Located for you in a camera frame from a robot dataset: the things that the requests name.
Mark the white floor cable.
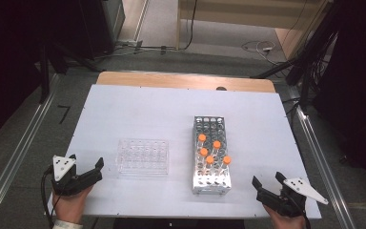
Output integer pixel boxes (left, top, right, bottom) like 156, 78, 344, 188
240, 40, 288, 67

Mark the dark cabinet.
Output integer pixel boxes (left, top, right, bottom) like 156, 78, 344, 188
75, 0, 127, 62

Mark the clear plastic tube rack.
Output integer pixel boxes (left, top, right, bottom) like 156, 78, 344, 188
116, 137, 171, 177

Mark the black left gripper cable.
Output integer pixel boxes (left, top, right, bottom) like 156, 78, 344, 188
40, 164, 55, 229

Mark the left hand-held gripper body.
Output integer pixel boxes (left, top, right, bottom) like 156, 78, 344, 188
51, 155, 92, 197

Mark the black metal stand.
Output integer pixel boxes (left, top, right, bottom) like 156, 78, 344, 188
37, 40, 107, 105

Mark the metal floor rail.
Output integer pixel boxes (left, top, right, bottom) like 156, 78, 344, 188
0, 73, 62, 225
286, 85, 357, 229

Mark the person's right hand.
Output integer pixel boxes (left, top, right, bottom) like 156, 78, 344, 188
262, 205, 308, 229

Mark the person's left hand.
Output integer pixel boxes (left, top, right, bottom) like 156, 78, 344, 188
51, 186, 93, 224

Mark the grey power strip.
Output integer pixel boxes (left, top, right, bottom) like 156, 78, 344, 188
116, 38, 144, 50

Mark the black tripod with cables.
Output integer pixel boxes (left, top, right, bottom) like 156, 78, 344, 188
250, 0, 342, 113

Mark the metal test tube rack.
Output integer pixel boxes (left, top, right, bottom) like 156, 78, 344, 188
192, 115, 233, 196

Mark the beige wooden frame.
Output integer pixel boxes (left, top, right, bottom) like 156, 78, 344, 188
175, 0, 332, 61

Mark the orange capped test tube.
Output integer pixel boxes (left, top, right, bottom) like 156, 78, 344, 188
199, 147, 210, 166
197, 134, 208, 152
220, 156, 233, 176
204, 156, 215, 176
212, 140, 222, 158

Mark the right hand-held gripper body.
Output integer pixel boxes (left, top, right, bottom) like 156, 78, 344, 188
255, 177, 330, 219

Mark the white board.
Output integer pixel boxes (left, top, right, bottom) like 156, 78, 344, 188
43, 83, 322, 220

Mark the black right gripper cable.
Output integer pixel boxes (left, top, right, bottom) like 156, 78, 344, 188
302, 209, 312, 229

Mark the black hanging cable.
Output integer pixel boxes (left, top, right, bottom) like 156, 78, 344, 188
182, 0, 199, 52

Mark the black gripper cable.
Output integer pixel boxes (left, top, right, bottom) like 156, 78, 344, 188
302, 209, 312, 229
40, 164, 55, 229

